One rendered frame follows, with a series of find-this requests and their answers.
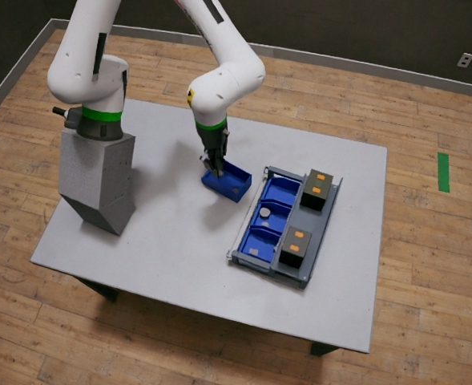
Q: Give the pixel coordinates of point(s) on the grey metal shelf rack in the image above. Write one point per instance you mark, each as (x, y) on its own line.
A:
(300, 217)

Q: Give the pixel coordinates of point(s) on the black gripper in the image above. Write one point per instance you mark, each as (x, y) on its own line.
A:
(214, 152)

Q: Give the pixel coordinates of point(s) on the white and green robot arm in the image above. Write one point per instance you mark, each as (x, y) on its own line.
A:
(76, 77)

